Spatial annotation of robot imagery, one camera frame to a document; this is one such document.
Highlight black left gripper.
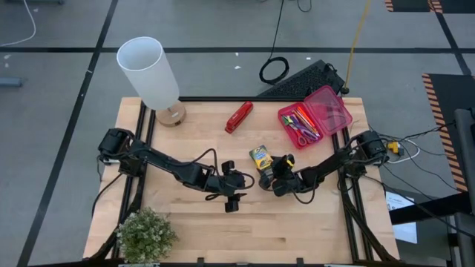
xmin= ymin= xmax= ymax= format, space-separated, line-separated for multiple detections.
xmin=207 ymin=160 xmax=248 ymax=214

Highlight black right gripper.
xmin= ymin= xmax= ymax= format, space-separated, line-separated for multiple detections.
xmin=259 ymin=154 xmax=304 ymax=197

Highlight yellow green crayon box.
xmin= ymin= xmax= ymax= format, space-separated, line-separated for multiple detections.
xmin=248 ymin=144 xmax=275 ymax=171

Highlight orange handled scissors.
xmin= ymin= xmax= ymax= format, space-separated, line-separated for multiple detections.
xmin=287 ymin=122 xmax=309 ymax=148

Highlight purple handled scissors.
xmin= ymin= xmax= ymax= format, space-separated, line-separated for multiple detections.
xmin=291 ymin=113 xmax=322 ymax=142

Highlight orange highlighter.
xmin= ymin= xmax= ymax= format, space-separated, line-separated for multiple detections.
xmin=295 ymin=105 xmax=316 ymax=129

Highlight red stapler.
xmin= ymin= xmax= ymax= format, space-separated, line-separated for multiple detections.
xmin=224 ymin=100 xmax=255 ymax=135

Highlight pink plastic pencil box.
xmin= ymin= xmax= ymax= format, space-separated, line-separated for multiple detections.
xmin=277 ymin=85 xmax=354 ymax=150

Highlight black keyboard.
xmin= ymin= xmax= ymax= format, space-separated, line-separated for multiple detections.
xmin=256 ymin=59 xmax=346 ymax=99

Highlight green potted plant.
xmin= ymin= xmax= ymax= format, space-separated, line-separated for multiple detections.
xmin=116 ymin=206 xmax=179 ymax=265

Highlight white shade wooden lamp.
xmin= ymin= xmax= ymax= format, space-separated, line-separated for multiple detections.
xmin=116 ymin=36 xmax=187 ymax=128

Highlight white paper sheet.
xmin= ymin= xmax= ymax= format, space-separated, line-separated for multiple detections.
xmin=385 ymin=191 xmax=419 ymax=245

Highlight black metal beam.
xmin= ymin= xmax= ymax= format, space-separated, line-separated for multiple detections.
xmin=388 ymin=191 xmax=474 ymax=226

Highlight grey metal column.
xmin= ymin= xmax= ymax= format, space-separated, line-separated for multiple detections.
xmin=453 ymin=108 xmax=475 ymax=267

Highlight black hazard-striped floor mat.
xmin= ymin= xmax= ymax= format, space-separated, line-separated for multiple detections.
xmin=430 ymin=0 xmax=475 ymax=14
xmin=422 ymin=73 xmax=475 ymax=194
xmin=384 ymin=0 xmax=431 ymax=13

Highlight black coiled floor cable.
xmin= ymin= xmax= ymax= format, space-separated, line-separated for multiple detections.
xmin=258 ymin=0 xmax=290 ymax=86

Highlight yellow hanging cable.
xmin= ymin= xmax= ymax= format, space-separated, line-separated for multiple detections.
xmin=343 ymin=0 xmax=373 ymax=94

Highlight white floor cable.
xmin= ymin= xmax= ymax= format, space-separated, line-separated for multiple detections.
xmin=0 ymin=0 xmax=37 ymax=47

